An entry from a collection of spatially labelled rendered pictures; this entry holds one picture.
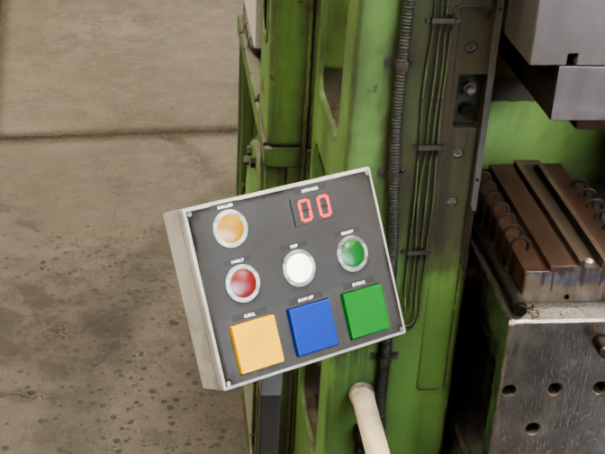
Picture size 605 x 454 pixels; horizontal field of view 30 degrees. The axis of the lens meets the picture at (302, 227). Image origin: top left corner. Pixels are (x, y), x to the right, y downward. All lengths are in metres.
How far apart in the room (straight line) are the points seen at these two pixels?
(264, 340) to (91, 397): 1.62
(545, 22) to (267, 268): 0.58
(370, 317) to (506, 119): 0.76
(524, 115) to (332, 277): 0.80
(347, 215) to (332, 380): 0.54
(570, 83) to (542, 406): 0.61
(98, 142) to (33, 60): 1.04
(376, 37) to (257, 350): 0.58
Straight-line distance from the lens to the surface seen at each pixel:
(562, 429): 2.20
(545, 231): 2.16
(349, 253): 1.80
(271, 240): 1.74
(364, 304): 1.81
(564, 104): 1.91
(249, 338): 1.71
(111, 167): 4.59
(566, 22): 1.86
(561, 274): 2.07
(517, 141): 2.47
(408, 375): 2.29
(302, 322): 1.75
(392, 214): 2.06
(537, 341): 2.06
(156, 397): 3.29
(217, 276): 1.70
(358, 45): 1.94
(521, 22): 1.91
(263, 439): 2.02
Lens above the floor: 1.98
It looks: 28 degrees down
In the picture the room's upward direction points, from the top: 3 degrees clockwise
